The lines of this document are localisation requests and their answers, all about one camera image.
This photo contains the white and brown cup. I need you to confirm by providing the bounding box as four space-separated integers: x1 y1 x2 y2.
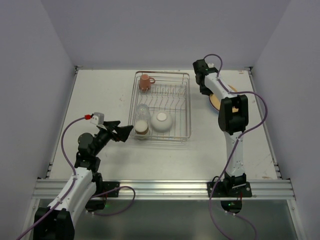
134 120 149 135

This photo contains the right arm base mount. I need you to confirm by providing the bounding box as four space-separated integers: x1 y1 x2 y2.
206 173 253 214

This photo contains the yellow plate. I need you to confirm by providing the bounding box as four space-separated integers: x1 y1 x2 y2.
209 85 238 113

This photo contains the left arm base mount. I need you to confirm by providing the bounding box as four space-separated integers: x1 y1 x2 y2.
85 181 120 212

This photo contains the aluminium front rail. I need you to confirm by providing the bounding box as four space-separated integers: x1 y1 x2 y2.
31 179 296 200

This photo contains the pink mug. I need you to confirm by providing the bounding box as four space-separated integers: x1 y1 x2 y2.
139 73 156 92

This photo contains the metal wire dish rack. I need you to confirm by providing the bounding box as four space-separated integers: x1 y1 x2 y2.
128 70 191 142

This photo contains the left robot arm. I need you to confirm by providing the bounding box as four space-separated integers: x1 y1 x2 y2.
33 120 134 240

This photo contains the clear drinking glass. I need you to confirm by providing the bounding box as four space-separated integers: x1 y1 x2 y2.
135 103 151 123

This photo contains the white bowl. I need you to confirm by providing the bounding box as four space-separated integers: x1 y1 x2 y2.
150 111 173 133

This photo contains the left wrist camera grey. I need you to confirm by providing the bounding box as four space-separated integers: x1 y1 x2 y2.
90 112 105 126

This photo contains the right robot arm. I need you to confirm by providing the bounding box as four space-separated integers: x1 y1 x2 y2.
192 59 249 198

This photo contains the blue plate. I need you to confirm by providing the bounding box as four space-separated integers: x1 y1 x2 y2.
209 95 221 112

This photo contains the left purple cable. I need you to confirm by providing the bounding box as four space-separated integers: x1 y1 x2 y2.
17 114 136 240

